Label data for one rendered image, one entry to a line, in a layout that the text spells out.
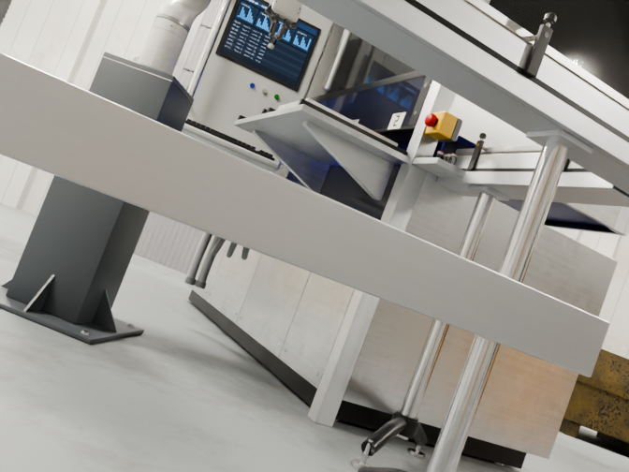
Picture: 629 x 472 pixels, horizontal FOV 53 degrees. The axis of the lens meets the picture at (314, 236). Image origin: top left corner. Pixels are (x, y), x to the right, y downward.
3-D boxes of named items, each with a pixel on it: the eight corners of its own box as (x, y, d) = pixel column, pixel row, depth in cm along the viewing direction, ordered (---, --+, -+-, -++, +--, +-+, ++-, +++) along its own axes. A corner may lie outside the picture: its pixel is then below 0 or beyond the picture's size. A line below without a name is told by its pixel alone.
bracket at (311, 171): (315, 194, 254) (327, 164, 255) (318, 194, 251) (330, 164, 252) (241, 161, 240) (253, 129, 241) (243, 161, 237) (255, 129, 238)
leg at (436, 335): (403, 433, 188) (490, 196, 192) (420, 445, 180) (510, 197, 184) (379, 426, 184) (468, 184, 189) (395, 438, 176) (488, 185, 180)
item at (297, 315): (316, 342, 421) (362, 220, 426) (540, 482, 233) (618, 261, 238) (178, 296, 380) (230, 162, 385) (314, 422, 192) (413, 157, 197)
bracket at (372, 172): (376, 199, 208) (389, 164, 209) (381, 200, 206) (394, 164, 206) (288, 159, 194) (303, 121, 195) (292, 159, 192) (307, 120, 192)
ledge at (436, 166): (446, 180, 202) (447, 174, 203) (471, 181, 191) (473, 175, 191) (412, 163, 197) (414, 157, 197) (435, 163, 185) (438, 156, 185)
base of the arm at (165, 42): (115, 56, 204) (137, 5, 205) (136, 76, 223) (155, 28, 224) (168, 75, 203) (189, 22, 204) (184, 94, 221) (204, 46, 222)
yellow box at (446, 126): (441, 142, 199) (448, 122, 199) (455, 141, 192) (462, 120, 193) (423, 133, 196) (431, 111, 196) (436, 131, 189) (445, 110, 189)
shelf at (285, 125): (334, 171, 266) (336, 168, 266) (428, 173, 202) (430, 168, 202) (233, 125, 246) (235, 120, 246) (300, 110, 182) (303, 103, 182)
